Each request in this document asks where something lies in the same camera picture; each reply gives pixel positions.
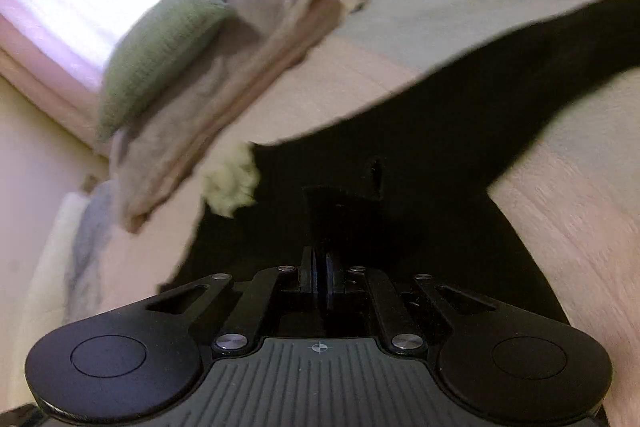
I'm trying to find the black garment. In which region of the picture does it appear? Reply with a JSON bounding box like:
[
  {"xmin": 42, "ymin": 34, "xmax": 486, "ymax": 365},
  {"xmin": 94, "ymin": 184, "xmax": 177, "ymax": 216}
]
[{"xmin": 159, "ymin": 0, "xmax": 640, "ymax": 338}]

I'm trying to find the folded pinkish grey blanket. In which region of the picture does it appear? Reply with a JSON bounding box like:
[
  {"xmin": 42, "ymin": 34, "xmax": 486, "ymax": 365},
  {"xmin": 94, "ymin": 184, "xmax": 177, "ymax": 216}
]
[{"xmin": 107, "ymin": 0, "xmax": 371, "ymax": 233}]

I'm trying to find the green checked pillow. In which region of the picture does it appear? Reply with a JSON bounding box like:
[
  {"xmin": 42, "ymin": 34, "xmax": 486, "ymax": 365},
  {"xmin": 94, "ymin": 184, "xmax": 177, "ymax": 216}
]
[{"xmin": 95, "ymin": 0, "xmax": 236, "ymax": 142}]

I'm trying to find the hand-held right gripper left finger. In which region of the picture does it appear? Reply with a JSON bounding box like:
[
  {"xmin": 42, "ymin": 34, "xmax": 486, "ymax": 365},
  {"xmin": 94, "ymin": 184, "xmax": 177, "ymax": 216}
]
[{"xmin": 145, "ymin": 247, "xmax": 321, "ymax": 354}]

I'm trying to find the cream fluffy cloth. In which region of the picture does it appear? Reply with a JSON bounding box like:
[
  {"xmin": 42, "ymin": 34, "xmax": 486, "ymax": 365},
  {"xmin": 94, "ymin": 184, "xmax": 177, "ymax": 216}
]
[{"xmin": 202, "ymin": 142, "xmax": 261, "ymax": 218}]

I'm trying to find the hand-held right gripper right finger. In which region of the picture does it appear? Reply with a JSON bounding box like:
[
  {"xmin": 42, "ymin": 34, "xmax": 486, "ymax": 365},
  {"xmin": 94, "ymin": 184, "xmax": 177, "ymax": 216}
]
[{"xmin": 322, "ymin": 249, "xmax": 501, "ymax": 354}]

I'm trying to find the white quilted pillow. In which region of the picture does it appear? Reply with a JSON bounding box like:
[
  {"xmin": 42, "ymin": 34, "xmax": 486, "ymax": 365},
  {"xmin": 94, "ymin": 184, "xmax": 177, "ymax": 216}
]
[{"xmin": 22, "ymin": 192, "xmax": 96, "ymax": 348}]

